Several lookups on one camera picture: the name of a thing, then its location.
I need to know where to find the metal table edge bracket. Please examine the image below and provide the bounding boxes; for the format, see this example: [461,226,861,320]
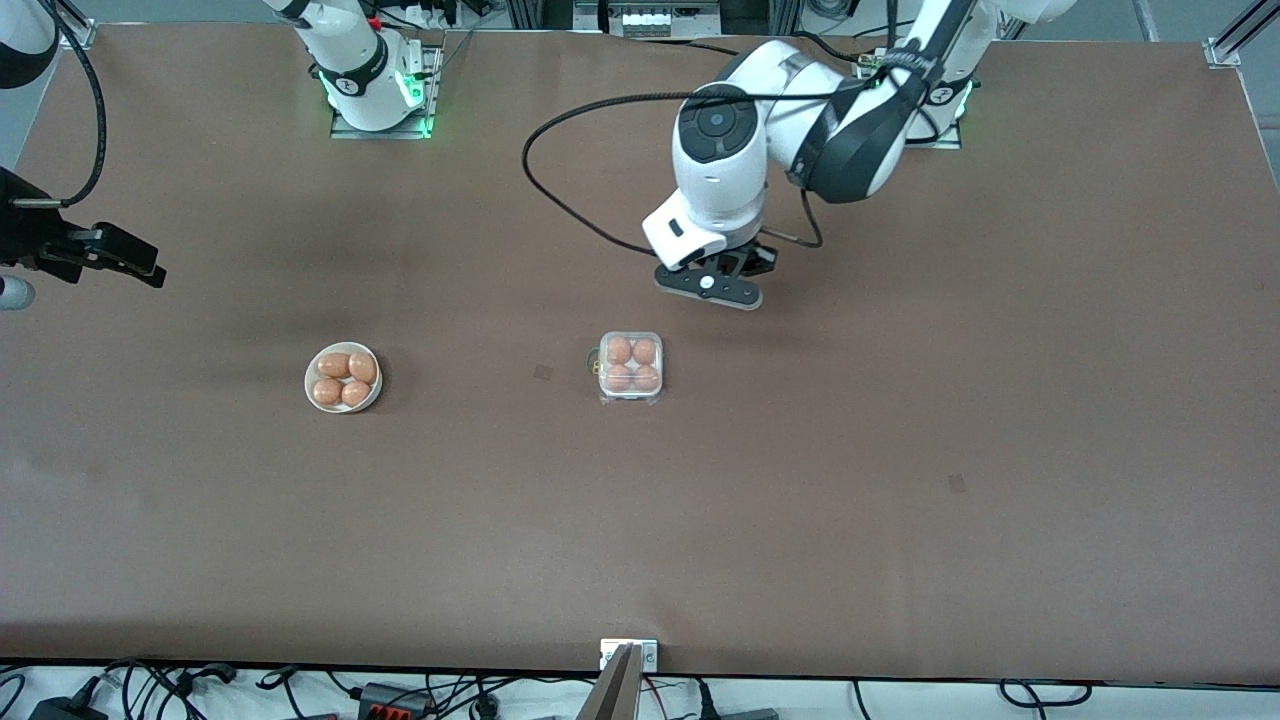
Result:
[600,638,659,673]

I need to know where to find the black box orange connectors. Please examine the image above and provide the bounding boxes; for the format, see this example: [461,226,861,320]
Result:
[358,683,437,720]

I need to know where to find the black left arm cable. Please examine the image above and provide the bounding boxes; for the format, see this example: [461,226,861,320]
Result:
[522,88,871,256]

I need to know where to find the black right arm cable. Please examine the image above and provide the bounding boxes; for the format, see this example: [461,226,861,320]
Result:
[10,0,108,209]

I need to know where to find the black power adapter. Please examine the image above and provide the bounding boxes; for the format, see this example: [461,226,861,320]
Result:
[28,695,106,720]

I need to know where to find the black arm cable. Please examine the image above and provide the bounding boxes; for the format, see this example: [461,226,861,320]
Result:
[522,88,871,256]
[10,0,108,209]

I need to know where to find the black looped floor cable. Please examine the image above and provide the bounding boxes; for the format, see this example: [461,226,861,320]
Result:
[998,679,1093,713]

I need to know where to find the white round bowl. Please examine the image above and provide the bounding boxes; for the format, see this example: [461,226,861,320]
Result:
[304,341,384,415]

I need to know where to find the black tangled floor cable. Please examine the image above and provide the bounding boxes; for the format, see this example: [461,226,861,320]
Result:
[98,658,241,720]

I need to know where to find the clear plastic egg box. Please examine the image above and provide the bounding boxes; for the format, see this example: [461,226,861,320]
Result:
[590,331,667,406]

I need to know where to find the long black table cable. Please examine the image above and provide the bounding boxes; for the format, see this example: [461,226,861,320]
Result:
[640,36,746,57]

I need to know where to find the short black table cable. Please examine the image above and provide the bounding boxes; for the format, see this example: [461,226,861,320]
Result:
[795,31,866,65]

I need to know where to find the grey metal pole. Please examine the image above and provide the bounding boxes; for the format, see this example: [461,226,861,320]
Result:
[575,643,643,720]

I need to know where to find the white electrical terminal block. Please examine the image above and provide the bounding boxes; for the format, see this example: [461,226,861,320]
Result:
[622,0,721,39]

